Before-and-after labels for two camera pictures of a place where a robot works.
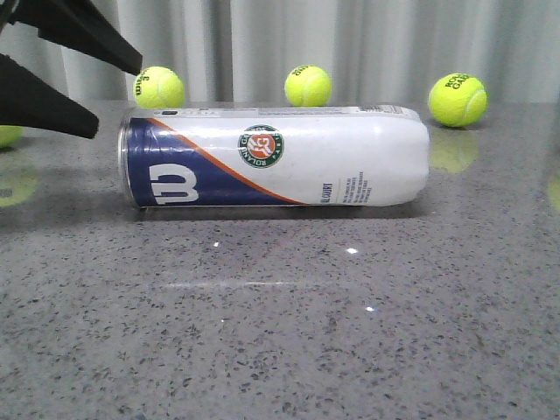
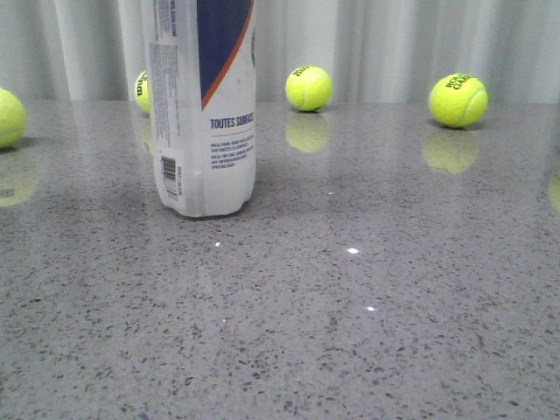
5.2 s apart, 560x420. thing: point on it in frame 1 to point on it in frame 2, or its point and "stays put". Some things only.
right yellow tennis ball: (458, 100) stays put
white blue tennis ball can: (273, 156) to (202, 83)
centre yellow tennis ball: (308, 86) stays put
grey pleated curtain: (369, 51) stays put
